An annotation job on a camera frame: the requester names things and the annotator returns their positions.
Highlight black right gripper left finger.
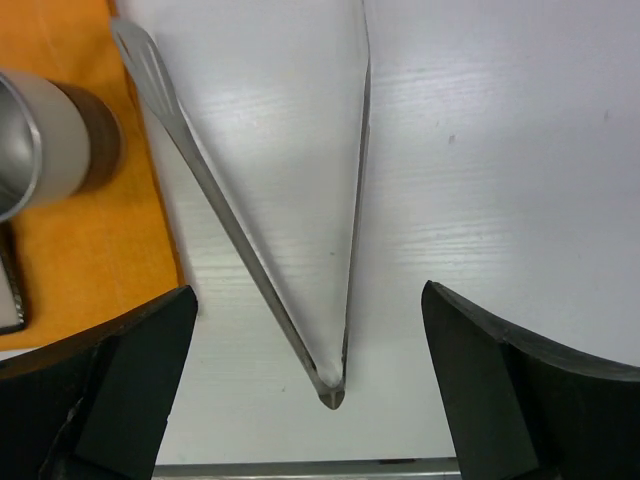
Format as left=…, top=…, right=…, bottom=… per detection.
left=1, top=286, right=198, bottom=479

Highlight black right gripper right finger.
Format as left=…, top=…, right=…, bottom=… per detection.
left=421, top=281, right=639, bottom=479

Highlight stainless steel tongs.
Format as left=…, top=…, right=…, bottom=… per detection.
left=110, top=2, right=372, bottom=410

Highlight white floral square plate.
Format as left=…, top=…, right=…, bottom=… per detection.
left=1, top=222, right=29, bottom=335

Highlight orange patterned placemat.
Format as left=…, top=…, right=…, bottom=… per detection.
left=1, top=1, right=183, bottom=351

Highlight steel cup with brown base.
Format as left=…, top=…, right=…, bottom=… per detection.
left=1, top=69, right=125, bottom=222

